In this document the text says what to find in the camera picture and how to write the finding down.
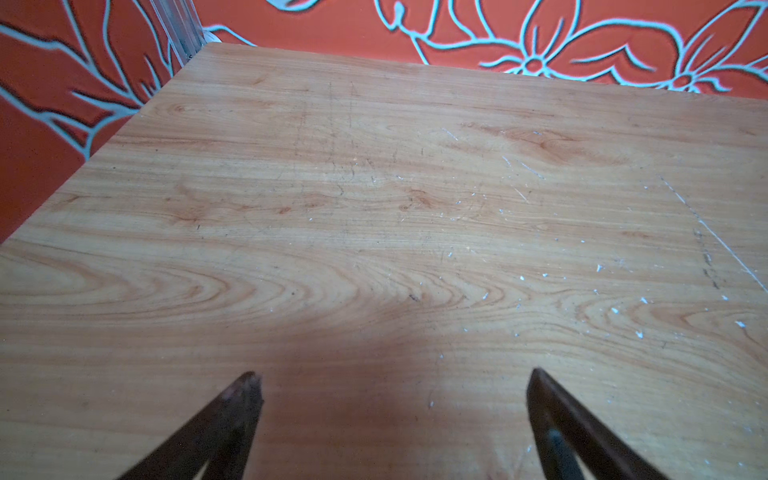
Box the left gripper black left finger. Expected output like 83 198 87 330
121 371 264 479

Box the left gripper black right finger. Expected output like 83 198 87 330
526 367 666 479

